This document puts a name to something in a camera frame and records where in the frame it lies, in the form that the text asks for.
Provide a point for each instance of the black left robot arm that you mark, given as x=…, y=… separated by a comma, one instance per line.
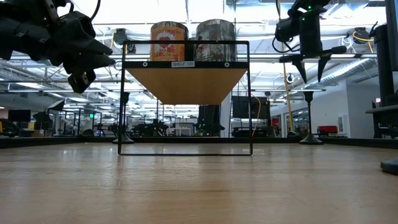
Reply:
x=18, y=31

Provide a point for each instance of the orange candle jar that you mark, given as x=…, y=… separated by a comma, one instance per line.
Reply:
x=169, y=40

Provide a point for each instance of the red storage bin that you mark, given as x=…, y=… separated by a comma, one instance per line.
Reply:
x=327, y=129

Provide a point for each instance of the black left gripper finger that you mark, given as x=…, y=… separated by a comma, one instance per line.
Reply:
x=87, y=65
x=93, y=48

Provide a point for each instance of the silver grey candle jar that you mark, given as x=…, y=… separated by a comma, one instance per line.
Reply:
x=214, y=37

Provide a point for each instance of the black monitor stand post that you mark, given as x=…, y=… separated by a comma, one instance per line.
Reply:
x=384, y=62

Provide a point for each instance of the black server cabinet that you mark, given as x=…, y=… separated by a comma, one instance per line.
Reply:
x=209, y=118

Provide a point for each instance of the black computer monitor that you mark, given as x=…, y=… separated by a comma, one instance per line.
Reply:
x=392, y=31

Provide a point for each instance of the silver ceiling duct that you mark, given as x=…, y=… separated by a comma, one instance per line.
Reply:
x=345, y=73

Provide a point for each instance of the white shelf label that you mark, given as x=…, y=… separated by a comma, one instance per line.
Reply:
x=183, y=64

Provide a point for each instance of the black wall screen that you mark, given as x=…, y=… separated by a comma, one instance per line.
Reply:
x=245, y=107

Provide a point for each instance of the black metal table frame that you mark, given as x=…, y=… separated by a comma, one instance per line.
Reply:
x=46, y=141

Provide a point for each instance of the wooden shelf with black frame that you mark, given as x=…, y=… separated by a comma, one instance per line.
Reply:
x=186, y=84

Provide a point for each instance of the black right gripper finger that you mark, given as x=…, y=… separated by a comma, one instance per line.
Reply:
x=301, y=67
x=322, y=63

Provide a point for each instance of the dark grey computer cart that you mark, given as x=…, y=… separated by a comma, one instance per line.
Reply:
x=385, y=112

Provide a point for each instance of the short black candlestick holder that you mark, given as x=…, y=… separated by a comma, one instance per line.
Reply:
x=391, y=166

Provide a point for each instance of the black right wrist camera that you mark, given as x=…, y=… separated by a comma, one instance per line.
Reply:
x=287, y=28

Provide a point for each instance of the black softbox light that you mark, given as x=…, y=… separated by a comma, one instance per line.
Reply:
x=56, y=105

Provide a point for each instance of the tall black candlestick holder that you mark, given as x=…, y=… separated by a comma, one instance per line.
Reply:
x=311, y=140
x=127, y=139

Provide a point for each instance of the white wall frame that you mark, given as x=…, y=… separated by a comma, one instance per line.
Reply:
x=341, y=124

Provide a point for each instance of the dark desk monitor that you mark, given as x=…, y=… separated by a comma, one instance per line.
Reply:
x=19, y=115

